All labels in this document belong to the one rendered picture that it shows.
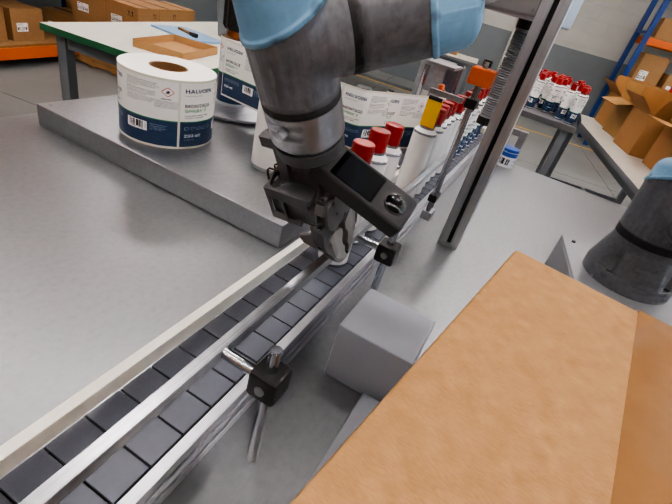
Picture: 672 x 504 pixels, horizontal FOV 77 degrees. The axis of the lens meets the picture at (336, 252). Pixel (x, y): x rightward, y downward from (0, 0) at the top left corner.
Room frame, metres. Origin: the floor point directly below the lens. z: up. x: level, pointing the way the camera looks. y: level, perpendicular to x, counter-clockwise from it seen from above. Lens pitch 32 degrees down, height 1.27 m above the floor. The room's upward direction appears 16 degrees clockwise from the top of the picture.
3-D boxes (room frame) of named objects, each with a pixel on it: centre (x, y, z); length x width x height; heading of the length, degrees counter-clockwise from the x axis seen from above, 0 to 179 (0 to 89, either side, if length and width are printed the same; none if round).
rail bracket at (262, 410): (0.27, 0.05, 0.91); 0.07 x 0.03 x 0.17; 71
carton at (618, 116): (3.44, -1.81, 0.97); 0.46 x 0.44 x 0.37; 175
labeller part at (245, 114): (1.24, 0.42, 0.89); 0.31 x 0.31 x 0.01
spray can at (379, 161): (0.68, -0.02, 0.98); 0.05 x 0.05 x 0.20
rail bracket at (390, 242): (0.55, -0.05, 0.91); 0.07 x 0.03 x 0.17; 71
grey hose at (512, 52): (1.00, -0.24, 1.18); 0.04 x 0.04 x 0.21
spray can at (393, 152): (0.74, -0.04, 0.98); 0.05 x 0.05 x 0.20
